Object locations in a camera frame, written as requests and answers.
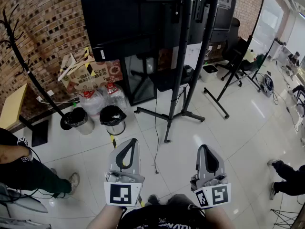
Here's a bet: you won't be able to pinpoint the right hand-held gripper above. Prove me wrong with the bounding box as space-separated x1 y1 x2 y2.
190 144 232 209

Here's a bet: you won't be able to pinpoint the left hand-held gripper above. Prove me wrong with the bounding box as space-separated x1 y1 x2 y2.
103 138 145 208

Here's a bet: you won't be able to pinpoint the person's left forearm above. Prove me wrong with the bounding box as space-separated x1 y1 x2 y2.
87 203 128 229

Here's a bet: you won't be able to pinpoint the person's right forearm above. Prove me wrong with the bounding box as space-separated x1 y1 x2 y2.
204 205 236 229

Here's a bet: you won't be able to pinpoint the person's grey shorts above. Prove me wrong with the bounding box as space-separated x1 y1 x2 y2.
166 194 193 207

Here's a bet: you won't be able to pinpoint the person's shoe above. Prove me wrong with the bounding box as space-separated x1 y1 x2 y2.
147 194 160 206

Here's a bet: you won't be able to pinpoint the clear water bottle red cap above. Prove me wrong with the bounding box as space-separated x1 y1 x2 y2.
102 82 131 114
80 89 106 121

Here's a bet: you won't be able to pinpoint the black glass door cabinet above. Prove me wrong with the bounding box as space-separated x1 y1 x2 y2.
119 53 158 107

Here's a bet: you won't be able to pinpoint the printed cardboard box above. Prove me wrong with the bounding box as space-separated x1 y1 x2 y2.
62 60 123 95

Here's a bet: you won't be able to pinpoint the white waste bin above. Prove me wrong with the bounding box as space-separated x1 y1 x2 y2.
202 64 219 83

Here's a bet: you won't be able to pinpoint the black rolling television stand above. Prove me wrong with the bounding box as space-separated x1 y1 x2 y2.
134 0 230 143

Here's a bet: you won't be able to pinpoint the grey black device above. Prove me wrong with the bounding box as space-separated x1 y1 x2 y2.
261 76 275 97

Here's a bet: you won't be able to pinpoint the bundle of pale wooden hangers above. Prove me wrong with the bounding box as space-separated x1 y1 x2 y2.
58 48 95 82

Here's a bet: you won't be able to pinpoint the grey white machine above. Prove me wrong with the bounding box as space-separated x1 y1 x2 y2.
0 182 52 229

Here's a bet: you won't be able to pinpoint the black office chair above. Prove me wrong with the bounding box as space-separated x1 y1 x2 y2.
215 17 254 81

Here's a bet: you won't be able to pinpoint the pale yellow box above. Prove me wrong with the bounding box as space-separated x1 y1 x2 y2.
244 49 258 63

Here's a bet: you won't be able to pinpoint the yellow table black base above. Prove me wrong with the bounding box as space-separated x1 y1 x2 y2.
0 83 50 147

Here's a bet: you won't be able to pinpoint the black coat rack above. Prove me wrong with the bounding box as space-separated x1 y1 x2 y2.
0 3 72 131

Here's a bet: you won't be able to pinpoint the smaller black television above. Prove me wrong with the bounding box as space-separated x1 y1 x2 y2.
190 0 239 45

